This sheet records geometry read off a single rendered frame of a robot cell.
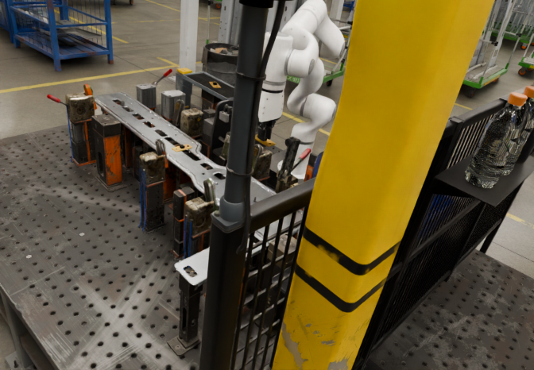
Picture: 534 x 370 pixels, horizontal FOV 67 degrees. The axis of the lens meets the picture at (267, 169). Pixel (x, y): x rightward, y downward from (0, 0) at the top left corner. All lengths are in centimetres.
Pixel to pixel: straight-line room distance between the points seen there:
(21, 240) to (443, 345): 159
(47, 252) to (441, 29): 158
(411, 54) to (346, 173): 15
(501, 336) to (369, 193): 139
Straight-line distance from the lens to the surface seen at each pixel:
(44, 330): 149
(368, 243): 48
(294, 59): 119
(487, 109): 108
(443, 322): 171
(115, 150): 197
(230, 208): 43
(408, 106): 41
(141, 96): 226
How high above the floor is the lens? 182
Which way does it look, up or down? 30 degrees down
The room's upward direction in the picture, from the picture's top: 9 degrees clockwise
